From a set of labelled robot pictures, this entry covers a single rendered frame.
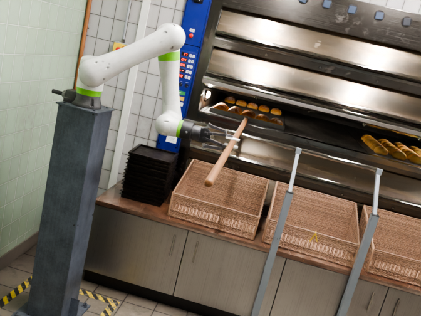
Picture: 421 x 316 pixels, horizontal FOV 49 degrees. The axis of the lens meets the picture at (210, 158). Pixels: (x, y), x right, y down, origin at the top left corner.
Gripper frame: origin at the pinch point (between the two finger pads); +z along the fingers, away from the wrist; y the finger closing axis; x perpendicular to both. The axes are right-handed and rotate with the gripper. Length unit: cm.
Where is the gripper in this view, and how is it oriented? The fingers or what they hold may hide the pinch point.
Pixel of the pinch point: (232, 142)
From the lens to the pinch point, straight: 230.0
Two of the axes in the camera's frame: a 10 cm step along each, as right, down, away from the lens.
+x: -1.3, 2.0, -9.7
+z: 9.6, 2.5, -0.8
